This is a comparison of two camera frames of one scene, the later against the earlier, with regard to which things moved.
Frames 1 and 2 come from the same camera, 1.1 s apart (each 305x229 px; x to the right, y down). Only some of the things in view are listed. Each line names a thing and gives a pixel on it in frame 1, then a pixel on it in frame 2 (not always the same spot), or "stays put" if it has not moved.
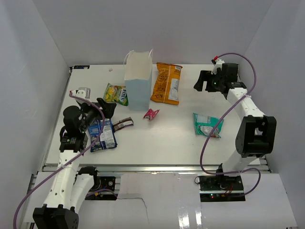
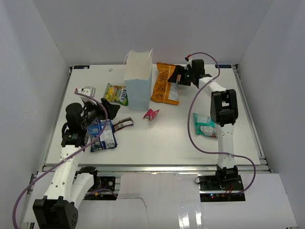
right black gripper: (205, 76) -> (180, 70)
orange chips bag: (166, 88) stays put
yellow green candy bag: (115, 93) stays put
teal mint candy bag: (204, 125) stays put
